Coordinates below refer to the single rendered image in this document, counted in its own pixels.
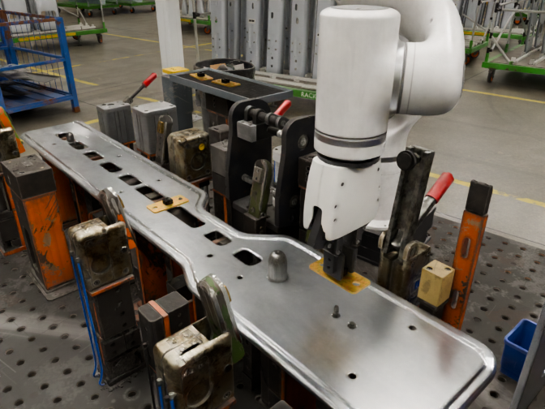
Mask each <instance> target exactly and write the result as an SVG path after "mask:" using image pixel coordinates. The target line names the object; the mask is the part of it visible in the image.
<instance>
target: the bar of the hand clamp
mask: <svg viewBox="0 0 545 409"><path fill-rule="evenodd" d="M434 156H435V151H433V150H430V149H425V148H423V147H420V146H417V145H411V146H408V147H406V150H405V151H401V152H400V153H399V154H398V155H397V166H398V167H399V168H400V169H401V173H400V177H399V181H398V185H397V191H396V195H395V199H394V203H393V210H392V213H391V217H390V221H389V224H388V231H387V235H386V239H385V243H384V250H383V252H384V253H389V252H392V251H394V248H393V246H392V244H391V242H392V240H393V239H395V238H396V237H397V235H398V231H399V230H403V231H404V234H403V238H402V241H401V248H400V251H399V255H398V258H397V259H398V260H400V261H403V260H402V257H403V252H404V249H405V246H406V244H407V243H409V242H410V241H414V235H415V231H416V228H417V225H418V219H419V215H420V212H421V208H422V204H423V198H424V195H425V191H426V188H427V182H428V179H429V175H430V172H431V166H432V162H433V159H434Z"/></svg>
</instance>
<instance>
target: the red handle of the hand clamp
mask: <svg viewBox="0 0 545 409"><path fill-rule="evenodd" d="M453 181H454V177H453V175H452V174H451V173H449V172H447V173H446V172H443V173H442V174H441V176H440V177H439V178H438V179H437V180H436V182H435V183H434V185H433V186H432V187H431V189H430V190H429V192H428V193H427V194H426V195H425V197H426V198H425V199H424V200H423V204H422V208H421V212H420V215H419V219H418V225H417V228H416V230H417V229H418V227H419V226H420V224H421V223H422V222H423V220H424V218H425V217H426V216H427V215H428V214H429V212H430V211H431V209H432V208H433V206H434V205H435V204H437V203H438V202H439V200H440V199H441V197H442V196H443V195H444V193H445V192H446V191H447V190H448V188H449V187H450V185H451V184H452V183H453ZM403 234H404V231H403V230H401V231H400V233H399V234H398V235H397V237H396V238H395V239H393V240H392V242H391V244H392V246H393V248H394V249H396V250H398V251H400V248H401V241H402V238H403Z"/></svg>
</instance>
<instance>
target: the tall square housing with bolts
mask: <svg viewBox="0 0 545 409"><path fill-rule="evenodd" d="M131 109H132V115H133V121H134V128H135V138H136V145H137V150H139V151H140V152H141V155H142V156H144V157H146V158H147V159H149V160H150V161H155V159H156V148H157V124H158V119H159V117H160V116H161V115H169V116H170V117H171V118H172V119H173V130H172V133H173V132H176V131H178V117H177V108H176V106H175V105H172V104H170V103H168V102H165V101H156V102H152V103H148V104H143V105H136V106H132V107H131Z"/></svg>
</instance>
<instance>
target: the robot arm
mask: <svg viewBox="0 0 545 409"><path fill-rule="evenodd" d="M335 1H336V2H337V5H338V6H331V7H328V8H326V9H324V10H322V11H321V12H320V29H319V48H318V66H317V85H316V104H315V136H314V148H315V150H316V151H317V157H314V158H313V160H312V163H311V168H310V172H309V175H308V180H307V190H306V195H305V203H304V213H303V226H304V228H305V229H307V230H311V232H310V234H309V238H308V241H307V246H309V247H311V248H314V249H324V264H323V271H324V272H325V273H326V274H328V275H330V276H332V277H333V278H335V279H336V280H338V281H340V280H342V279H343V273H344V266H345V267H346V268H348V272H349V273H353V272H355V268H356V260H357V251H358V249H357V248H356V247H357V246H359V244H360V243H361V240H362V233H363V232H364V230H365V229H370V230H387V229H388V224H389V221H390V217H391V213H392V210H393V203H394V199H395V195H396V191H397V185H398V181H399V177H400V173H401V169H400V168H399V167H398V166H397V155H398V154H399V153H400V152H401V151H405V150H406V140H407V136H408V134H409V132H410V129H411V128H412V126H413V125H414V124H415V123H416V122H417V121H418V120H419V119H420V118H421V117H422V116H432V115H441V114H446V113H448V112H449V111H451V110H452V109H453V108H454V107H455V106H456V105H457V103H458V102H459V99H460V97H461V95H462V89H463V85H464V82H465V69H466V65H465V40H464V32H463V27H462V24H461V18H460V15H459V13H458V11H457V8H456V7H455V5H454V3H453V1H452V0H335ZM408 41H411V42H408ZM392 114H394V115H393V116H392V117H391V118H390V119H388V118H389V116H390V115H392ZM330 240H334V243H333V242H331V241H330Z"/></svg>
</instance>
